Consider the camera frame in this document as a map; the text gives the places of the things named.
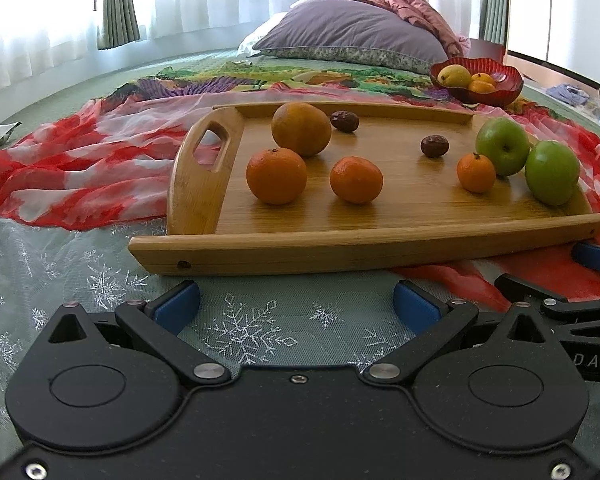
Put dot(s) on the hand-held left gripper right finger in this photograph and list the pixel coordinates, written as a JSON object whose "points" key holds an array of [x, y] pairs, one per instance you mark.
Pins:
{"points": [[415, 305]]}

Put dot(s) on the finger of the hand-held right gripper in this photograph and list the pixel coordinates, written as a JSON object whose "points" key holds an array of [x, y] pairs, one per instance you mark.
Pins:
{"points": [[522, 287], [597, 257]]}

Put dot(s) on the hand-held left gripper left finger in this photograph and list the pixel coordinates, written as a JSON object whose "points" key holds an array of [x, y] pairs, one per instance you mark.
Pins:
{"points": [[177, 305]]}

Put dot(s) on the wooden tray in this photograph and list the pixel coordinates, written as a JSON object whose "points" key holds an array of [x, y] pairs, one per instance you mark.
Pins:
{"points": [[405, 210]]}

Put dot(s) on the green apple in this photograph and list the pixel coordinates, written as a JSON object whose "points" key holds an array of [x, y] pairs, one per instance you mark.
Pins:
{"points": [[502, 146], [551, 172]]}

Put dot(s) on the small tangerine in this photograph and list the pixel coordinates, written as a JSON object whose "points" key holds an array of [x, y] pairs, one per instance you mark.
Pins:
{"points": [[476, 172]]}

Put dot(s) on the red date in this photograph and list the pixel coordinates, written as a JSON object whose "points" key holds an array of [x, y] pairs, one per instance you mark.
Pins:
{"points": [[434, 146], [344, 121]]}

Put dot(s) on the large orange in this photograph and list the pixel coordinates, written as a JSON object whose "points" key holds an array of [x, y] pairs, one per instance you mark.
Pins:
{"points": [[301, 128]]}

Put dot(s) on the snowflake mesh cloth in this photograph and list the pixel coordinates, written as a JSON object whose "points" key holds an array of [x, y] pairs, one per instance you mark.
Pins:
{"points": [[260, 320]]}

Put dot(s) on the blue cloth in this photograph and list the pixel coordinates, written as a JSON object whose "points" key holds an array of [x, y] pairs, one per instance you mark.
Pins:
{"points": [[567, 95]]}

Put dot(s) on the red and white scarf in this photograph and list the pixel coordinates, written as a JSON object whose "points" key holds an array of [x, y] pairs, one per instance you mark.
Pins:
{"points": [[80, 170]]}

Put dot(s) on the red glass bowl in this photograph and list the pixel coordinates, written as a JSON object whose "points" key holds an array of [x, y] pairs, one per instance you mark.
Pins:
{"points": [[507, 85]]}

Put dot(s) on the small orange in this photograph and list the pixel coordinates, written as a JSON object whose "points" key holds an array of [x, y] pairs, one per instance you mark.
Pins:
{"points": [[484, 78], [480, 88]]}

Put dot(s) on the yellow pear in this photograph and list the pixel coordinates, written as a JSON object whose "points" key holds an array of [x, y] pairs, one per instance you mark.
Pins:
{"points": [[454, 75]]}

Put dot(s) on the brown wooden board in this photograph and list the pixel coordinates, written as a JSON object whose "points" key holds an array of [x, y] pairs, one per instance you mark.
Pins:
{"points": [[487, 50]]}

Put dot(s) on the white wardrobe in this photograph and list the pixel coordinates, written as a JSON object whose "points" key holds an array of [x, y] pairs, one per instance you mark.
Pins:
{"points": [[565, 15]]}

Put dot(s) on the colourful printed cloth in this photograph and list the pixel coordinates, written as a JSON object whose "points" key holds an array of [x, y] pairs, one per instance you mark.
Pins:
{"points": [[280, 77]]}

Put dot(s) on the green curtain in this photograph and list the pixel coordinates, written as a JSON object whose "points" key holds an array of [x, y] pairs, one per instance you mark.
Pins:
{"points": [[495, 5], [119, 5]]}

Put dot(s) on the white pillow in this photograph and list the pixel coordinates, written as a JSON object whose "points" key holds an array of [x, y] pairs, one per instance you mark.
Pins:
{"points": [[260, 35]]}

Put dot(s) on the purple pillow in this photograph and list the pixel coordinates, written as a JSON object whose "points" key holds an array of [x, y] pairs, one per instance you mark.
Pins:
{"points": [[350, 30]]}

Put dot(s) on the pink quilt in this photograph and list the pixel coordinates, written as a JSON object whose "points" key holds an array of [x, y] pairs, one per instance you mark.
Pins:
{"points": [[415, 5]]}

